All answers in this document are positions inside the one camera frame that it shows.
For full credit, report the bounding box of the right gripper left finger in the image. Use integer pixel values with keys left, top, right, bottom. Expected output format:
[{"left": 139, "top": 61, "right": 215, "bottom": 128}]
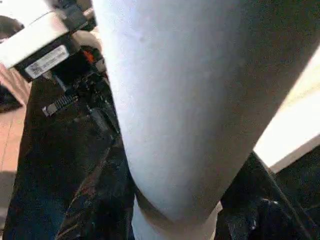
[{"left": 56, "top": 134, "right": 138, "bottom": 240}]

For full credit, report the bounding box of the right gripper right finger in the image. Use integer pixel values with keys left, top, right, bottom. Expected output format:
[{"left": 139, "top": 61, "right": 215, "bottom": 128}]
[{"left": 215, "top": 151, "right": 320, "bottom": 240}]

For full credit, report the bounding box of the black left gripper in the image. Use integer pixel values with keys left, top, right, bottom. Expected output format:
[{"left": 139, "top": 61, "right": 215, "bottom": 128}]
[{"left": 41, "top": 47, "right": 120, "bottom": 141}]

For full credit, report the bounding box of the white plastic table top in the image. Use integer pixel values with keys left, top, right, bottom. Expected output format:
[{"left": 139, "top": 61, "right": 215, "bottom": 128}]
[{"left": 251, "top": 48, "right": 320, "bottom": 174}]

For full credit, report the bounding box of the white plastic table leg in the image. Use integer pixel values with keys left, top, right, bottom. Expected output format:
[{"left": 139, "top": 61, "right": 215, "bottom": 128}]
[{"left": 91, "top": 0, "right": 320, "bottom": 240}]

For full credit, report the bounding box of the black mat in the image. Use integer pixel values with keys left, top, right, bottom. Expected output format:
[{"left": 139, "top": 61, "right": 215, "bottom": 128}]
[{"left": 3, "top": 74, "right": 320, "bottom": 240}]

